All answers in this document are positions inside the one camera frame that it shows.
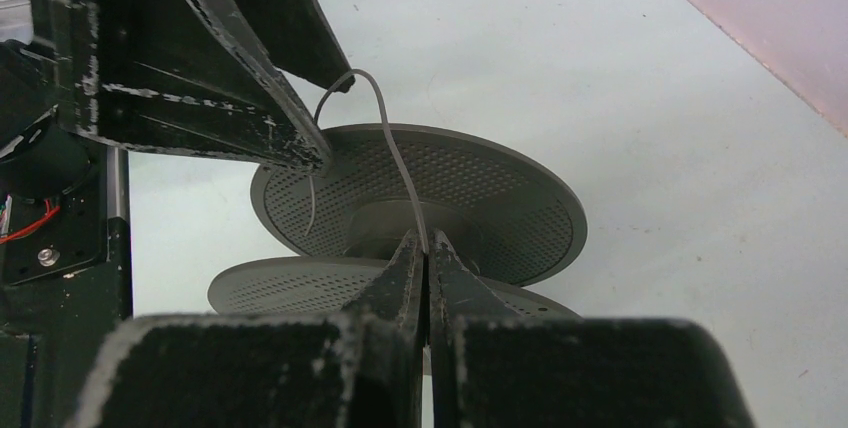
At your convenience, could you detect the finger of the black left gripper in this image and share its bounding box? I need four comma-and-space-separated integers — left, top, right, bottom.
26, 0, 332, 174
234, 0, 351, 88

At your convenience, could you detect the thin grey wire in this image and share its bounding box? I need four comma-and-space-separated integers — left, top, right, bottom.
304, 68, 432, 255

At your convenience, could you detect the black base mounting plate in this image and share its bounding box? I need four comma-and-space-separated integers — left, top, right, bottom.
1, 218, 133, 427

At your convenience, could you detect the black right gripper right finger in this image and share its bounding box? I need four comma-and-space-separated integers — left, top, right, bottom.
427, 229, 754, 427

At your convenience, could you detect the dark grey cable spool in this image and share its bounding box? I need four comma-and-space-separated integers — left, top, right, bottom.
207, 124, 588, 318

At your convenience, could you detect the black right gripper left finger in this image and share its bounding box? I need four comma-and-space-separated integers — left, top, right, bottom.
68, 232, 425, 427

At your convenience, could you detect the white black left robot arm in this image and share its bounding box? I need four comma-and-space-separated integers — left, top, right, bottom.
1, 0, 350, 282

